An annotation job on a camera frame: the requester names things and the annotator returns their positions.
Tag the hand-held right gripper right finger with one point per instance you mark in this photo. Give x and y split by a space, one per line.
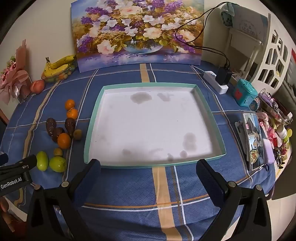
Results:
204 172

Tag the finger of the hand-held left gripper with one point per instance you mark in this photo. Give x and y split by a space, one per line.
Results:
25 162

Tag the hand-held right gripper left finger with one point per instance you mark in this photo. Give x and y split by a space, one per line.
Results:
92 172

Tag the green oval fruit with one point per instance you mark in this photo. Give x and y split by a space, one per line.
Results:
57 164
42 161

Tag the small brown round fruit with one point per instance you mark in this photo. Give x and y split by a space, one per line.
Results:
77 134
58 152

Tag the dark brown wrinkled avocado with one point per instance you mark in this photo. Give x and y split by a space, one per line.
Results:
50 126
56 136
70 125

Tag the orange tangerine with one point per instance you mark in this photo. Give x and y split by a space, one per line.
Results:
64 140
72 114
69 104

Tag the white tray with teal rim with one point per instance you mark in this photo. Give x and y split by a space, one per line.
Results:
150 127

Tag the blue plaid tablecloth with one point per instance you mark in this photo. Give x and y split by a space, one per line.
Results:
129 192

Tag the smartphone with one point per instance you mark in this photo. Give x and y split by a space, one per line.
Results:
253 139

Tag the lilac small box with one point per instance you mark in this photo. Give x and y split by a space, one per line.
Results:
268 149

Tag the red apple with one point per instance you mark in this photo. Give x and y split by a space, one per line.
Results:
38 86

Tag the pink flower bouquet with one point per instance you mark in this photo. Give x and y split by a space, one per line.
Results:
13 76

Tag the teal box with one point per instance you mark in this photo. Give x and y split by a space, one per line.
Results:
245 92

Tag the clear plastic fruit container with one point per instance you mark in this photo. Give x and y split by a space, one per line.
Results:
60 77

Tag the pile of small trinkets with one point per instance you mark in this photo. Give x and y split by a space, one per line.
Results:
272 111

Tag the yellow banana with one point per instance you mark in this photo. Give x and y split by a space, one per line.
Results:
54 71
62 61

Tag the white power strip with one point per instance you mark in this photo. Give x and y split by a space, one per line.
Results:
209 75

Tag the black power adapter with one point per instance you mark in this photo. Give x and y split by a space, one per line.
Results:
221 75
229 74

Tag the white folding stand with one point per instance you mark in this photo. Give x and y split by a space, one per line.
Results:
231 46

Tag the white lattice rack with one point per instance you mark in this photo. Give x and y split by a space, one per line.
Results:
270 58

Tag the flower painting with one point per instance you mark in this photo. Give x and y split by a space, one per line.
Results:
138 34

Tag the teal patterned hanging bag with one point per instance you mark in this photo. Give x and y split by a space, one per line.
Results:
226 16

